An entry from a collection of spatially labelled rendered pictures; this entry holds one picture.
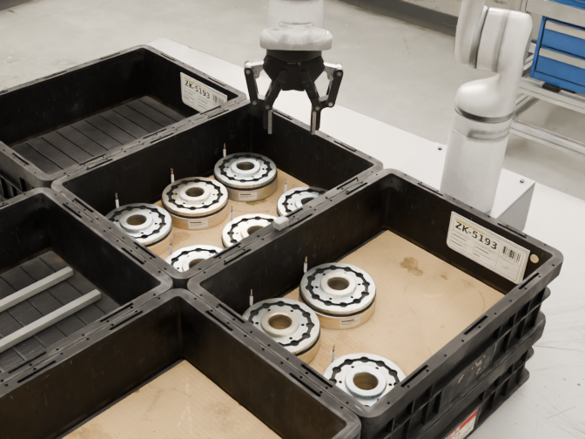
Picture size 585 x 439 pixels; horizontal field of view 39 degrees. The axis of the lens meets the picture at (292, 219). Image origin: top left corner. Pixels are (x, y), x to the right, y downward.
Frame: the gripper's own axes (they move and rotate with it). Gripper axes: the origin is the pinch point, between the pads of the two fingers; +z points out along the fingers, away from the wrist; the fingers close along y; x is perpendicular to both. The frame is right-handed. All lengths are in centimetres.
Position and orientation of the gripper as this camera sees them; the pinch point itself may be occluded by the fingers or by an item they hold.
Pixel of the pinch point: (292, 122)
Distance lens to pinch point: 117.8
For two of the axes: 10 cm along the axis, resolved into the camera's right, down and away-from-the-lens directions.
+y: -10.0, -0.2, -0.3
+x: 0.2, 5.8, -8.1
